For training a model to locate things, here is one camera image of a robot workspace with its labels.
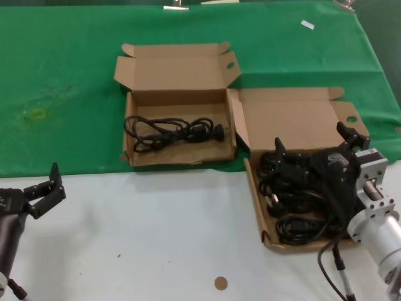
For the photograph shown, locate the green table cloth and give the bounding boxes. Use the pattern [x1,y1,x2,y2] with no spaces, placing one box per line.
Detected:
[0,0,401,179]

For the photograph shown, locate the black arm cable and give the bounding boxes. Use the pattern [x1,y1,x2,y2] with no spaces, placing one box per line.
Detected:
[316,233,357,301]
[6,278,29,301]

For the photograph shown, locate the open cardboard box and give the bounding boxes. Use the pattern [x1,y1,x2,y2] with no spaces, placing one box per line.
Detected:
[226,87,370,254]

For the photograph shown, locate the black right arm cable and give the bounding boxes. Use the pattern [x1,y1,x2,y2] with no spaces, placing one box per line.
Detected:
[316,233,357,301]

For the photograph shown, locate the cardboard box with torn rim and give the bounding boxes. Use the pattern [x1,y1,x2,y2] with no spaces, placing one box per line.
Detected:
[113,41,241,167]

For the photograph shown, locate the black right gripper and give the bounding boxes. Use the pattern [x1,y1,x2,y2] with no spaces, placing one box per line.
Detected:
[274,122,371,227]

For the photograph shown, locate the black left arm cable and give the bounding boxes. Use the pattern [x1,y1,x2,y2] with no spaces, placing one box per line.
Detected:
[6,278,29,301]

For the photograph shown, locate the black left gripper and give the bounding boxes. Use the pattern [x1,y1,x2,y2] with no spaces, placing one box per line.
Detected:
[0,162,67,274]

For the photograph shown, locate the black power cord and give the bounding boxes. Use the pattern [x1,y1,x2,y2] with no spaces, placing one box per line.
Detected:
[276,216,348,246]
[124,115,231,154]
[256,152,333,218]

